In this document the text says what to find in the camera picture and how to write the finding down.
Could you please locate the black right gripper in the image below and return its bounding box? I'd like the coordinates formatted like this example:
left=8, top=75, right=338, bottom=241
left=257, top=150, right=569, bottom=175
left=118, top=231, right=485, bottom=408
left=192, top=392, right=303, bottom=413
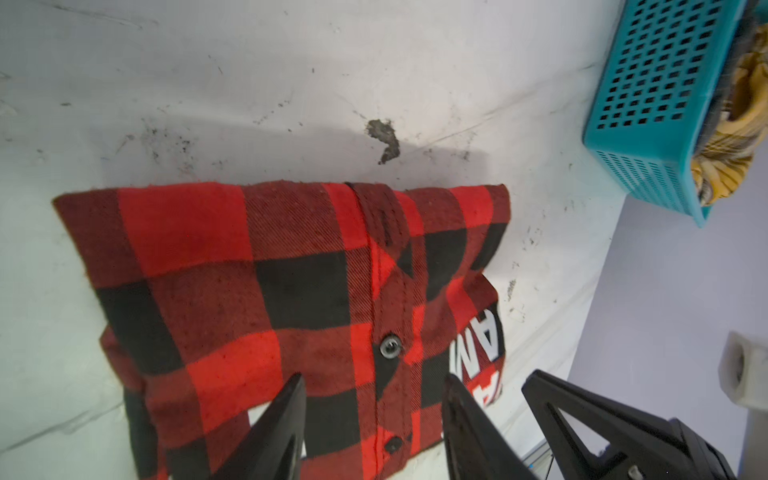
left=522, top=370, right=736, bottom=479

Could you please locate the dark grey shirt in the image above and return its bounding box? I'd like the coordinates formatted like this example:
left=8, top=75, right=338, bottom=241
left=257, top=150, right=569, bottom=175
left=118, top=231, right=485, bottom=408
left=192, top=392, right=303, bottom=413
left=694, top=1, right=759, bottom=155

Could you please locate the teal plastic basket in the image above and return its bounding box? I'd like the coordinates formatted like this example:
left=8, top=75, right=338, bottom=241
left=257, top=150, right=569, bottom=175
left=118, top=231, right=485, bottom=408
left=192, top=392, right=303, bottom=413
left=583, top=0, right=748, bottom=227

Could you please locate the red black plaid shirt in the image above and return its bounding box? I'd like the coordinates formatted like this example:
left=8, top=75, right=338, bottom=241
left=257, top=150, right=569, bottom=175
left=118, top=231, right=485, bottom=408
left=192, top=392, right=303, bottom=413
left=53, top=181, right=511, bottom=479

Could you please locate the yellow plaid shirt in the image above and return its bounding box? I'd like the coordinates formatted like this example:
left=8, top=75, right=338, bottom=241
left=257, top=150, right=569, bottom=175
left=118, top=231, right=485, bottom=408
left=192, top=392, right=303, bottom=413
left=691, top=24, right=767, bottom=207

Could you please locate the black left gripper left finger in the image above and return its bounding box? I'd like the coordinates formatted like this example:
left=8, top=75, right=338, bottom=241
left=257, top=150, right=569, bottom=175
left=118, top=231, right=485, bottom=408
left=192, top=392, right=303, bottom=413
left=211, top=374, right=306, bottom=480

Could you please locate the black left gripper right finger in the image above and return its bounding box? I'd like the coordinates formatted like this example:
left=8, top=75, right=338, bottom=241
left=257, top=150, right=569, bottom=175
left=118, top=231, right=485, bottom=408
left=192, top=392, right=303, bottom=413
left=442, top=374, right=536, bottom=480

